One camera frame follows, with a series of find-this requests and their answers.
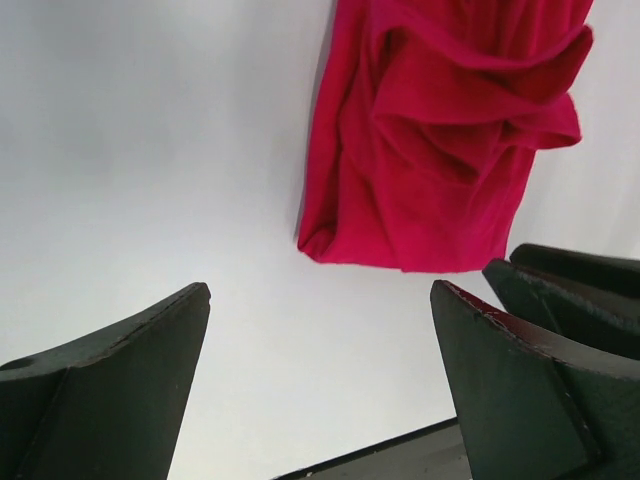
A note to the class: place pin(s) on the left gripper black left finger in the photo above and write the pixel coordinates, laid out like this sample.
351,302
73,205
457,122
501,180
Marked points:
110,404

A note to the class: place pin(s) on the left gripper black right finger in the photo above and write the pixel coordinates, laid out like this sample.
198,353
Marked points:
533,404

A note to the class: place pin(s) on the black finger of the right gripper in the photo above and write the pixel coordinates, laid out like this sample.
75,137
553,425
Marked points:
616,275
579,312

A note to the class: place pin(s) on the crimson red t shirt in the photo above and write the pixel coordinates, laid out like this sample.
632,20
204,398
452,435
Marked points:
427,122

